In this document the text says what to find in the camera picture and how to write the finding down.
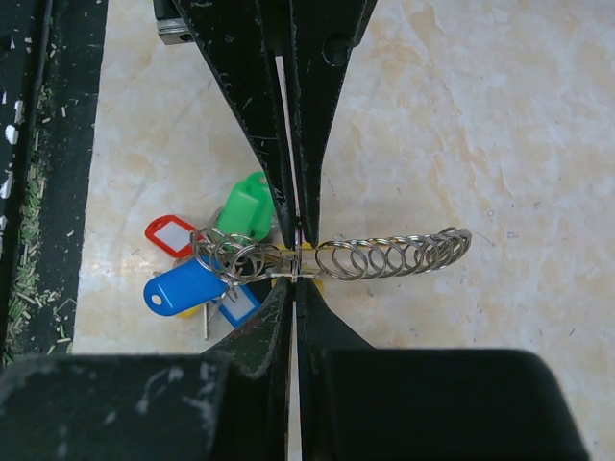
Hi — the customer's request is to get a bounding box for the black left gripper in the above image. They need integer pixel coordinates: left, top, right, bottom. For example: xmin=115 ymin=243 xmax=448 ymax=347
xmin=153 ymin=0 xmax=297 ymax=248

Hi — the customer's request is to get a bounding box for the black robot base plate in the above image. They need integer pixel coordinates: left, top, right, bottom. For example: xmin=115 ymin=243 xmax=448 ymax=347
xmin=1 ymin=1 xmax=108 ymax=366

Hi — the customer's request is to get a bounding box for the red key tag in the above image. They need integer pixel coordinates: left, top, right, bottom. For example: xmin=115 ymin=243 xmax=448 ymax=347
xmin=144 ymin=214 xmax=196 ymax=258

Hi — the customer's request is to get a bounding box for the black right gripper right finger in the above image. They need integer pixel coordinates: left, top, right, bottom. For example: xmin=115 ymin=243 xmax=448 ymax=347
xmin=295 ymin=280 xmax=589 ymax=460

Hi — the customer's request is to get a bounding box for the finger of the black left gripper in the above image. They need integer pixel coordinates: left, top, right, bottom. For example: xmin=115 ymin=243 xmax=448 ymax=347
xmin=287 ymin=0 xmax=376 ymax=245

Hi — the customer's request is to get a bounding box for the key with blue tag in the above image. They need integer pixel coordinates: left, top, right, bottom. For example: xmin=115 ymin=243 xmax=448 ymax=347
xmin=143 ymin=258 xmax=228 ymax=340

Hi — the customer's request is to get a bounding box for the key with yellow tag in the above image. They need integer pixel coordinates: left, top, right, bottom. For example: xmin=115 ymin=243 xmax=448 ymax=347
xmin=268 ymin=242 xmax=325 ymax=295

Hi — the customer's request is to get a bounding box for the grey oval key organizer ring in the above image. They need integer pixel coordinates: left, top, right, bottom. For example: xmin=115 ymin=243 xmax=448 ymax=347
xmin=189 ymin=225 xmax=474 ymax=289

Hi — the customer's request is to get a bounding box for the yellow key tag on ring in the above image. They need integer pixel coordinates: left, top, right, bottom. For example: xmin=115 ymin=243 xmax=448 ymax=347
xmin=178 ymin=305 xmax=202 ymax=319

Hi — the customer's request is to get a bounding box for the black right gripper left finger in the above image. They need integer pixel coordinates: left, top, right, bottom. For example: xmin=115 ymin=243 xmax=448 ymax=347
xmin=1 ymin=280 xmax=293 ymax=460

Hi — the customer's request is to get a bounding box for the green key tag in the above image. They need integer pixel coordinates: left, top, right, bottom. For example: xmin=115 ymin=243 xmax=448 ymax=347
xmin=216 ymin=172 xmax=275 ymax=241

